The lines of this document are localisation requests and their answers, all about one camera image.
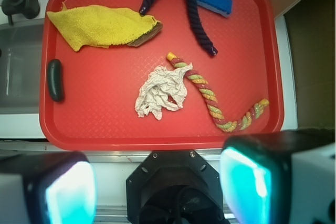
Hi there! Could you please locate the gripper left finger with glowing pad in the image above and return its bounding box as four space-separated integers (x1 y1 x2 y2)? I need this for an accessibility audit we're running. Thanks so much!
1 152 98 223

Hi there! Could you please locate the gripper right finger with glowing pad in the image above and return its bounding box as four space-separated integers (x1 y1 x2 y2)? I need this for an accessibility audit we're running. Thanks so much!
219 129 335 223

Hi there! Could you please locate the crumpled white paper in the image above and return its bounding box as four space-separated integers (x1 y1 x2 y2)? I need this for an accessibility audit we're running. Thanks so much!
134 64 193 121

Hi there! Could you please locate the dark green pickle toy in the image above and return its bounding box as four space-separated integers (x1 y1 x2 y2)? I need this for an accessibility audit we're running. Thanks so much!
47 59 64 102

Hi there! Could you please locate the red plastic tray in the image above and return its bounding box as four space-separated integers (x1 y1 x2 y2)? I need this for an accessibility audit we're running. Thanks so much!
39 0 284 151

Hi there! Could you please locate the grey metal sink basin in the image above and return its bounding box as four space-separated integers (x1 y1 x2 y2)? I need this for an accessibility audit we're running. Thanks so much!
1 24 44 114

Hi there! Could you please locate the yellow microfiber cloth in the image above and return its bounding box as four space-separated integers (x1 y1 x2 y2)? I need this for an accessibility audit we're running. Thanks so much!
46 3 161 52

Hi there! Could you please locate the black sink faucet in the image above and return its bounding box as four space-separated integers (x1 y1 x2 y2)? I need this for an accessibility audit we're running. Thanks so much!
1 0 40 26

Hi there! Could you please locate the brown brush under cloth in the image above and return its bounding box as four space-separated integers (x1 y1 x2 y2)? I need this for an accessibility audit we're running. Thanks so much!
127 23 163 47

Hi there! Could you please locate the blue sponge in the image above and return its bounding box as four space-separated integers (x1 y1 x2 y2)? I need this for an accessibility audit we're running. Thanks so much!
196 0 233 17

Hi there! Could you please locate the multicolour twisted rope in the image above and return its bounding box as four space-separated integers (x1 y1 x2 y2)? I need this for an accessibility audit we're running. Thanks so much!
166 52 270 133

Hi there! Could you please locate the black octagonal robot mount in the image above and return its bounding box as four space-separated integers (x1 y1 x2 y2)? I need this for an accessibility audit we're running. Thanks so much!
125 150 229 223

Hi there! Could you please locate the dark navy rope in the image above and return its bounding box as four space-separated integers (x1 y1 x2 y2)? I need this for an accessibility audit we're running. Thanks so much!
139 0 219 58

